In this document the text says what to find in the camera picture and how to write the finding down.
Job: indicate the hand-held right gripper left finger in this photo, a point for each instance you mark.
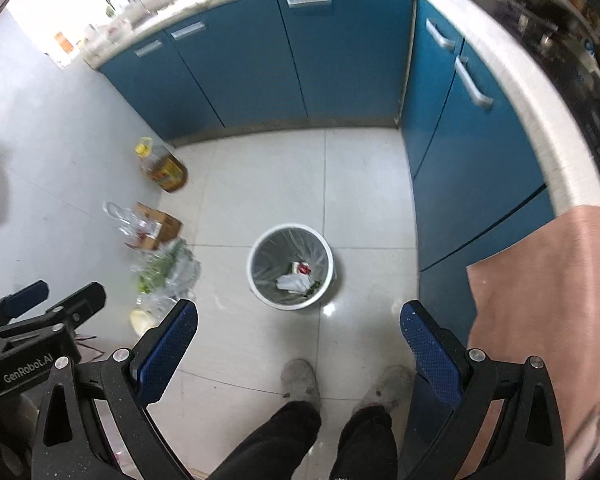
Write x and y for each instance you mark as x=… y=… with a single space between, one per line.
x=170 y=350

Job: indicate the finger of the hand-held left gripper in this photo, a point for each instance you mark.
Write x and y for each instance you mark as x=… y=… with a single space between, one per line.
x=27 y=297
x=82 y=300

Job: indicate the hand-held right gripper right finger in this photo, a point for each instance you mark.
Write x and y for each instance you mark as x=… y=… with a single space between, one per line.
x=430 y=355

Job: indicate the white round trash bin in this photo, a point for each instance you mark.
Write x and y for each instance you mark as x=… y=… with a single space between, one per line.
x=290 y=265

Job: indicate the cream round lid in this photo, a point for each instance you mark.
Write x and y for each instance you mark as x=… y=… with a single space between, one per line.
x=141 y=321

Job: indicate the person's grey right shoe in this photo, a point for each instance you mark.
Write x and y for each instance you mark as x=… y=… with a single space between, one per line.
x=387 y=385

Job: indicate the person's grey shoe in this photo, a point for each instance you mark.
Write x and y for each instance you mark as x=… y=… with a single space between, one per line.
x=301 y=380
x=387 y=385

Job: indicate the clear bag with greens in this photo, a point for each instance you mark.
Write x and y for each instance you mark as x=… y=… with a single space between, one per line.
x=167 y=270

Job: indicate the blue cabinet door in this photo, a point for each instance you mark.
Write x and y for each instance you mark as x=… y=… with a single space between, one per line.
x=460 y=280
x=425 y=100
x=150 y=90
x=470 y=160
x=350 y=55
x=235 y=65

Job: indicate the clear plastic bottle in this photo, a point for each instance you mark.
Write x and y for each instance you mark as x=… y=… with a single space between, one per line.
x=122 y=217

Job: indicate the person's right leg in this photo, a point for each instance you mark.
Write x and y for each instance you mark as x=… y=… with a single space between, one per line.
x=365 y=440

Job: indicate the person's leg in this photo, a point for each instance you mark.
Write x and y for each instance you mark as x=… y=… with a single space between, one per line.
x=275 y=440
x=365 y=440

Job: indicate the brown cardboard box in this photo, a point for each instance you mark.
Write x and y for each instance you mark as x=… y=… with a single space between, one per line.
x=159 y=224

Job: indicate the pink cloth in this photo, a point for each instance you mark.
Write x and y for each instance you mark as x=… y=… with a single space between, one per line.
x=540 y=300

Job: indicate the person's grey left shoe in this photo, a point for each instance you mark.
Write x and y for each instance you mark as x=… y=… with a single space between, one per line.
x=301 y=380

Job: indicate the person's left leg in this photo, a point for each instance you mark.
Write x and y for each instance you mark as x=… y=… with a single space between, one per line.
x=275 y=440

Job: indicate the white crumpled paper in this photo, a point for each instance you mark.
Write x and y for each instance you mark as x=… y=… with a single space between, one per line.
x=292 y=282

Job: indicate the red and white packet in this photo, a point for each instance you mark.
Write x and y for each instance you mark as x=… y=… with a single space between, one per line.
x=301 y=267

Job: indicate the yellow cooking oil bottle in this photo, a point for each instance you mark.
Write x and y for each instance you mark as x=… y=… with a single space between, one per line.
x=162 y=166

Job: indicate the orange packet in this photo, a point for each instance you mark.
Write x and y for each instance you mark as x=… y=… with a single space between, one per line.
x=63 y=42

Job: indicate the blue kitchen cabinets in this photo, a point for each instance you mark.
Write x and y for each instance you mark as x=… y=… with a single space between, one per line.
x=510 y=65

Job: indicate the black glass stove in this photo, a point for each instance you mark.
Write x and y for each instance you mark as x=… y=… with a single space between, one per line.
x=575 y=75

